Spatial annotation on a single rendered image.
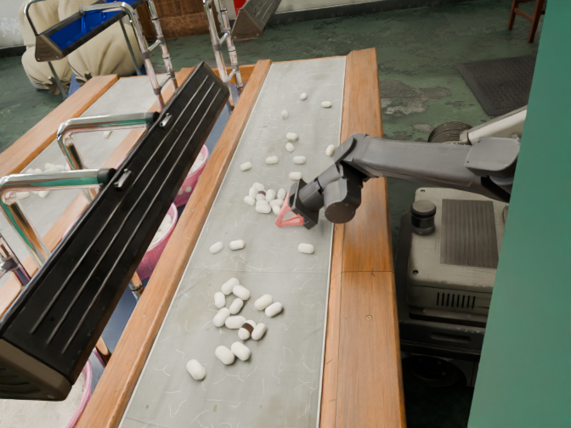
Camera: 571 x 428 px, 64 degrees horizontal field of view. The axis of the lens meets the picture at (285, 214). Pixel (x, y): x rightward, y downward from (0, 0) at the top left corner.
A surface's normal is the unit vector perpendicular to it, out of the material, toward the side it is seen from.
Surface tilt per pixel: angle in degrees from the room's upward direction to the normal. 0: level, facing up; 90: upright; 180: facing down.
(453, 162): 49
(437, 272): 1
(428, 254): 0
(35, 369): 58
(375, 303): 0
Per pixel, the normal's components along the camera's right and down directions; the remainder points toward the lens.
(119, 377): -0.14, -0.79
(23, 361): 0.76, -0.45
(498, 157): -0.81, -0.43
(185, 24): -0.11, 0.62
